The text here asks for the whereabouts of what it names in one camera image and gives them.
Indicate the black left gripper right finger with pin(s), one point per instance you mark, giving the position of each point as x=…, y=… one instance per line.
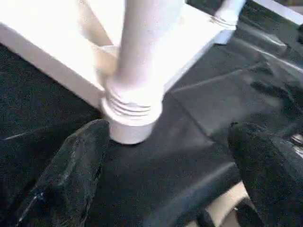
x=272, y=179

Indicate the white flat panel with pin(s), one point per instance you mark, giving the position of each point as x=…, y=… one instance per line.
x=281, y=10

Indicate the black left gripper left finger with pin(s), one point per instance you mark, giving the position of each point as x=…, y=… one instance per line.
x=66, y=179

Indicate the white plastic table top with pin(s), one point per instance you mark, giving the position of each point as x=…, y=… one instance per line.
x=59, y=35

